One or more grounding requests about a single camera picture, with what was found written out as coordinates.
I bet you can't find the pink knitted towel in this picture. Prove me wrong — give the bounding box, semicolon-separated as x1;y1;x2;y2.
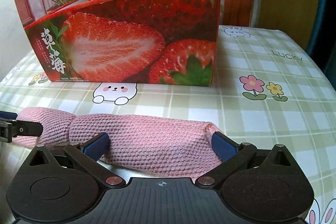
14;107;222;180

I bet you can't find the green checked tablecloth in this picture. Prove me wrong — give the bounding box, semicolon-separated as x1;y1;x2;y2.
1;26;335;223

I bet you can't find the red strawberry cardboard box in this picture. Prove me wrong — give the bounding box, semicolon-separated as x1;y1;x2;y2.
25;0;221;86

